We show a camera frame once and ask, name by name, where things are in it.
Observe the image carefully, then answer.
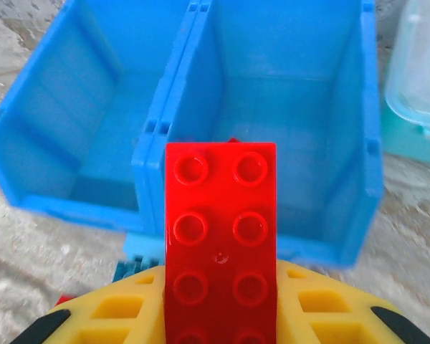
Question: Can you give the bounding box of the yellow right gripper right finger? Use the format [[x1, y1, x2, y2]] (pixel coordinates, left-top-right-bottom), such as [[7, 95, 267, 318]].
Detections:
[[275, 259, 430, 344]]

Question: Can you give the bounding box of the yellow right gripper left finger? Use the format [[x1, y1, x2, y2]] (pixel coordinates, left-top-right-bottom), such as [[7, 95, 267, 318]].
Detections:
[[17, 264, 166, 344]]

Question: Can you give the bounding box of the light blue lego brick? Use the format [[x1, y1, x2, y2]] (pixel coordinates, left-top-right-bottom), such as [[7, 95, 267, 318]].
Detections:
[[124, 231, 168, 259]]

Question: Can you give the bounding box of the red two-by-four lego brick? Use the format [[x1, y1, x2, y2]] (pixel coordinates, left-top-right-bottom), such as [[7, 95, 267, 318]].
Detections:
[[164, 142, 279, 344]]

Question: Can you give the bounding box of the dark blue lego brick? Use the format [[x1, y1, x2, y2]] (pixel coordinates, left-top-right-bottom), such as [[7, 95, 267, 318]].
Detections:
[[114, 254, 166, 284]]

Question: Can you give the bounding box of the blue plastic bin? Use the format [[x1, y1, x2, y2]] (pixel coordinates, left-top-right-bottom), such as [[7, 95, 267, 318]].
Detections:
[[0, 0, 201, 234], [131, 0, 384, 269]]

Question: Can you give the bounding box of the teal clear storage box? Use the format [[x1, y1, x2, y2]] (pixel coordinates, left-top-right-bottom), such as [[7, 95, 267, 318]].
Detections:
[[379, 0, 430, 166]]

